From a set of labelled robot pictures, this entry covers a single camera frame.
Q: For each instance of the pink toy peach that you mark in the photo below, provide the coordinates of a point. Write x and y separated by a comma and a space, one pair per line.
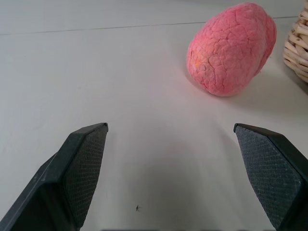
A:
229, 51

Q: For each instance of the woven wicker basket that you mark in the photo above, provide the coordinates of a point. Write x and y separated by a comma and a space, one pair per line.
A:
297, 45

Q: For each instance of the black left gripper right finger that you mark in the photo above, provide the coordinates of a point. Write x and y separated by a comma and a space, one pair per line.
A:
272, 173

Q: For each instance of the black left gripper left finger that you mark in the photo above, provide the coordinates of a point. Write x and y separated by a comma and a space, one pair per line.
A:
72, 173

